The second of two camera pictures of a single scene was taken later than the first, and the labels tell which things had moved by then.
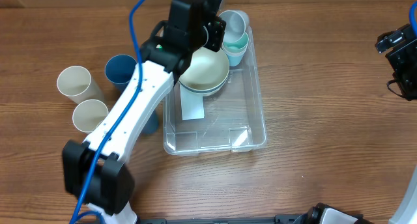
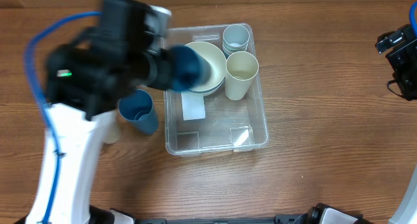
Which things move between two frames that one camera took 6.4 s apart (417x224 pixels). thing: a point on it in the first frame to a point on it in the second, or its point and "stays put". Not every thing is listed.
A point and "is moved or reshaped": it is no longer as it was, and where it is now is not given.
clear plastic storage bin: x=234 y=117 stays put
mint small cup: x=237 y=46 stays put
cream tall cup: x=75 y=83 is moved or reshaped
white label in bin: x=192 y=105 stays put
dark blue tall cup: x=118 y=70 is moved or reshaped
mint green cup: x=236 y=23 to x=235 y=38
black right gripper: x=408 y=42 stays put
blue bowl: x=206 y=92 stays put
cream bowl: x=209 y=70 stays put
